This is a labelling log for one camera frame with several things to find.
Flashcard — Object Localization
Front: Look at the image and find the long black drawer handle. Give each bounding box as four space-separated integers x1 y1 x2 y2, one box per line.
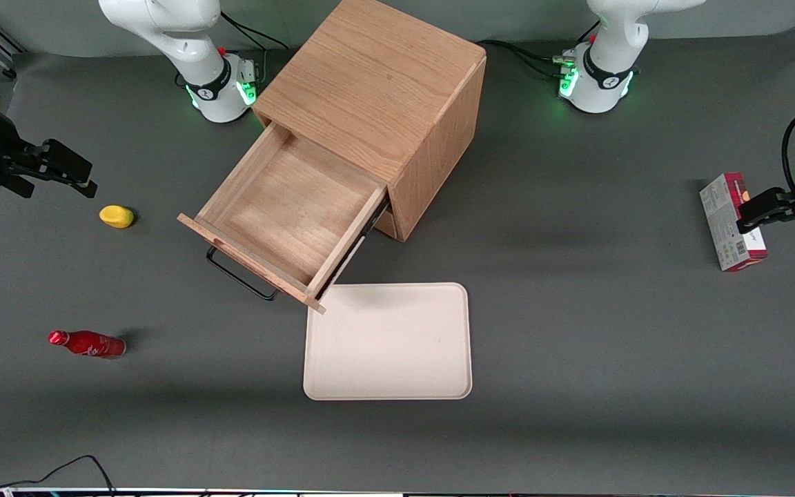
206 246 279 302

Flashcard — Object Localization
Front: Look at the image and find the wooden drawer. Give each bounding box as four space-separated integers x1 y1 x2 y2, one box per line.
177 121 391 315

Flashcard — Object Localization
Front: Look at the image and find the wooden drawer cabinet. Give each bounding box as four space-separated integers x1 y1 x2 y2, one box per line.
251 0 488 243

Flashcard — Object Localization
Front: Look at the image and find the red and white carton box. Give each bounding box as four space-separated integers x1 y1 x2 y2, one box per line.
699 172 769 273

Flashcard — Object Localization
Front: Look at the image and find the yellow lemon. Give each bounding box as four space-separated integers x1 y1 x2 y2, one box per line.
99 205 135 229

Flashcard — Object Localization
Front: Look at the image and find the red soda bottle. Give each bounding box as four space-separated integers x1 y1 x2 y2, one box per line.
48 330 127 360

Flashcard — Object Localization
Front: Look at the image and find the beige plastic tray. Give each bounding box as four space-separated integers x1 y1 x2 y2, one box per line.
302 282 473 402

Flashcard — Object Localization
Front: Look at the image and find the thin black loose cable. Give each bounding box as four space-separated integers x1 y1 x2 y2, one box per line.
0 454 117 496

